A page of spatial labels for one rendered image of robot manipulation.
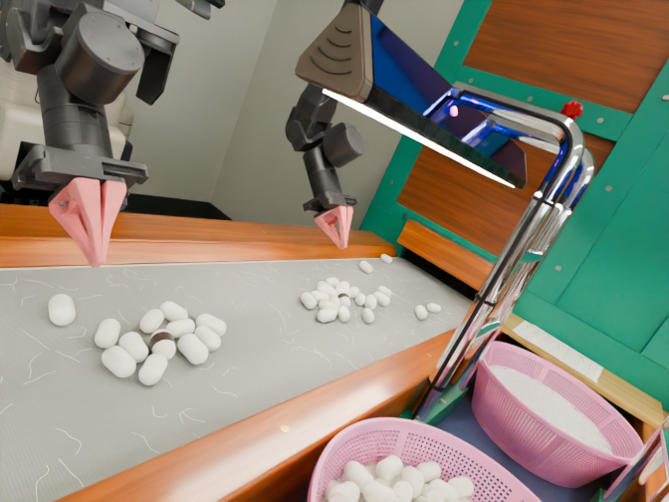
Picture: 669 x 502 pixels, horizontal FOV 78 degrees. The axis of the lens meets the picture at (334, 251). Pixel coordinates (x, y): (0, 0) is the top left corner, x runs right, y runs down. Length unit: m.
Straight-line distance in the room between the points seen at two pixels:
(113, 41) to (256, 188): 2.37
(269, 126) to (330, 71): 2.41
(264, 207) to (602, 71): 2.05
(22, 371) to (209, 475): 0.18
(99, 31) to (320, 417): 0.40
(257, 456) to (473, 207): 0.90
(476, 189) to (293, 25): 2.00
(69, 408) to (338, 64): 0.35
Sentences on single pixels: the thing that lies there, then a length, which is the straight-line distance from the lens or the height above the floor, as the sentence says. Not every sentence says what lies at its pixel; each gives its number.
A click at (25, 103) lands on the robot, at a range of 1.04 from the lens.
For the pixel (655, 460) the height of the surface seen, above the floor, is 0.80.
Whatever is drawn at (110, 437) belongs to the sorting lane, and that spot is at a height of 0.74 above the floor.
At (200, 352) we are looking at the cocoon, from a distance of 0.45.
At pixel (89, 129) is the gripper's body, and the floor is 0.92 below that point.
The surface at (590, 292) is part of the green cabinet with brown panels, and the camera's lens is 1.07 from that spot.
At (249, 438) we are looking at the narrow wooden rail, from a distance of 0.37.
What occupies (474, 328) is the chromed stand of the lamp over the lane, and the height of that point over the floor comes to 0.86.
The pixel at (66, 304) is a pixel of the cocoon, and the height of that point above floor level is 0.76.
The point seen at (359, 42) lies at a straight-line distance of 0.37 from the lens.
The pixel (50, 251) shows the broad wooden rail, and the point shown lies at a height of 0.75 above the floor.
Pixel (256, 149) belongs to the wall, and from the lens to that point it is 2.83.
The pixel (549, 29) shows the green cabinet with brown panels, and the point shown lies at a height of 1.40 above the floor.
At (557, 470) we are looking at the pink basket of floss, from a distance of 0.74.
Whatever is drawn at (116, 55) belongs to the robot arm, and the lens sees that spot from 0.45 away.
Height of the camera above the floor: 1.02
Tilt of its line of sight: 17 degrees down
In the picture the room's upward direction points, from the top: 24 degrees clockwise
